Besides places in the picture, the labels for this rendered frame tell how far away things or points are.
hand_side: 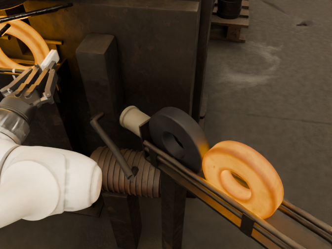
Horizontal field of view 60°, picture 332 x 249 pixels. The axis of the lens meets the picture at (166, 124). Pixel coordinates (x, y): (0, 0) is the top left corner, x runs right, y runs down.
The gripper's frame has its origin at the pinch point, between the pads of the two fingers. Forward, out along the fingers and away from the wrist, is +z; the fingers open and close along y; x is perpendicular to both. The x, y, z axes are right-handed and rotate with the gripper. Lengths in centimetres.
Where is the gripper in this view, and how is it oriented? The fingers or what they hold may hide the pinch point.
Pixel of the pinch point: (50, 62)
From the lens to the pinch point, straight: 83.2
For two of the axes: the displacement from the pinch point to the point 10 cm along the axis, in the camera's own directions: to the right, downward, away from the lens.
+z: 1.7, -7.6, 6.3
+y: 9.9, 1.2, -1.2
